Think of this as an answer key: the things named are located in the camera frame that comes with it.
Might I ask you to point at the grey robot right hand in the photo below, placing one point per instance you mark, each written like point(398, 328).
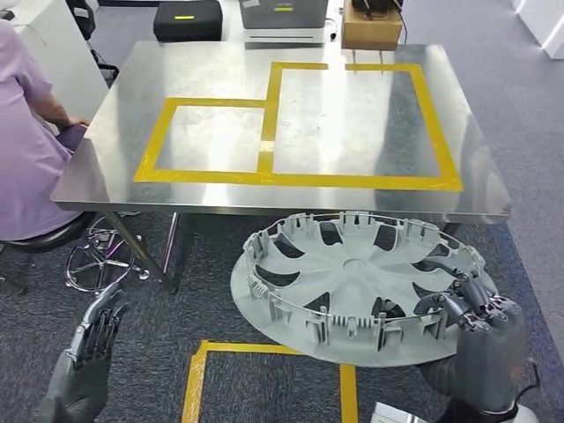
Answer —
point(489, 362)

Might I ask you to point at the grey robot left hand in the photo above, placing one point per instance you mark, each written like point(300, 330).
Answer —
point(79, 385)

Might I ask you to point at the grey plastic wheel cover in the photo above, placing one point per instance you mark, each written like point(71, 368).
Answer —
point(348, 286)

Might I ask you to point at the stainless steel workbench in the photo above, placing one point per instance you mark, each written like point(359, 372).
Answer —
point(211, 70)

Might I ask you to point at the black stool chrome base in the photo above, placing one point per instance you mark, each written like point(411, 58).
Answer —
point(53, 233)

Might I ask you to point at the person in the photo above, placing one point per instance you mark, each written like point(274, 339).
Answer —
point(26, 146)

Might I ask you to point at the white desk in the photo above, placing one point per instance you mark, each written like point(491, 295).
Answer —
point(57, 64)

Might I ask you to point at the white furniture panel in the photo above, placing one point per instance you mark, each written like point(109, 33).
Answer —
point(542, 23)

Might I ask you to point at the brown cardboard box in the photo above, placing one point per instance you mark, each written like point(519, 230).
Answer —
point(370, 32)

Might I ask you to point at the yellow tape outline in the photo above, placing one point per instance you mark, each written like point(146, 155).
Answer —
point(269, 117)

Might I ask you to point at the black office chair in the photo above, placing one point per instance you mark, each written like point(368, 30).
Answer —
point(84, 17)

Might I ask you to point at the black case yellow label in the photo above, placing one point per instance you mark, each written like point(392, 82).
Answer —
point(189, 29)

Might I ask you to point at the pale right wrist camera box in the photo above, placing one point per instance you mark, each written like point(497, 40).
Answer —
point(392, 415)

